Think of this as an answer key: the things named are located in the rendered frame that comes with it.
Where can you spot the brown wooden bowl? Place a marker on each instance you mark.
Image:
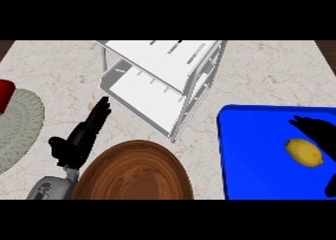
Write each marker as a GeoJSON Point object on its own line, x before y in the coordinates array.
{"type": "Point", "coordinates": [134, 175]}

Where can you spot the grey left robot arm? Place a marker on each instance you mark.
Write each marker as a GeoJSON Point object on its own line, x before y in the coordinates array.
{"type": "Point", "coordinates": [53, 187]}

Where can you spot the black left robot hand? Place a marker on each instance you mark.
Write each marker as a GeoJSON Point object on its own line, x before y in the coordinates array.
{"type": "Point", "coordinates": [81, 140]}

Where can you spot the yellow lemon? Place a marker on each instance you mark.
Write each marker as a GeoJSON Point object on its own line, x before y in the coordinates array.
{"type": "Point", "coordinates": [304, 152]}

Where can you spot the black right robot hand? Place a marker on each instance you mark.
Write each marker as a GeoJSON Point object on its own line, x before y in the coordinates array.
{"type": "Point", "coordinates": [331, 137]}

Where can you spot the round woven grey placemat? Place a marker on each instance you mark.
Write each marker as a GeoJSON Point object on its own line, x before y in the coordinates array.
{"type": "Point", "coordinates": [14, 131]}

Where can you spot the blue tray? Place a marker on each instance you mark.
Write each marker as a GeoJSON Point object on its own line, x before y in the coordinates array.
{"type": "Point", "coordinates": [264, 150]}

